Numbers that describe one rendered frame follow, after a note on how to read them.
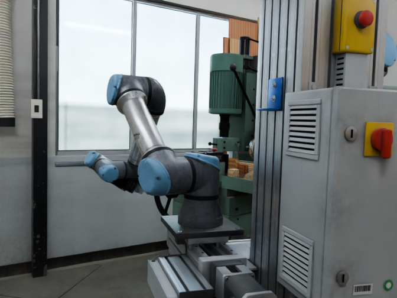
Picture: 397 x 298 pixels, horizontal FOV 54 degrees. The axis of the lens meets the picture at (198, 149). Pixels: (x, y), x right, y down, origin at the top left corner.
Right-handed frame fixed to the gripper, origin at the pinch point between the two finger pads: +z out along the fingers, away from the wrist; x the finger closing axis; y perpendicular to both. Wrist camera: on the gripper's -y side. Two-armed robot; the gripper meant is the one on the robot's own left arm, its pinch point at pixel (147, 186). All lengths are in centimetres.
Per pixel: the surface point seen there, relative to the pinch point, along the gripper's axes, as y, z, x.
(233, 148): -39, 28, 15
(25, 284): 84, 21, -112
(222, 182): -15.5, 18.3, 28.2
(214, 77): -64, 0, 11
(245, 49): -89, 9, 13
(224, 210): -4.2, 24.8, 30.5
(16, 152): 6, -24, -129
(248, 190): -15, 19, 45
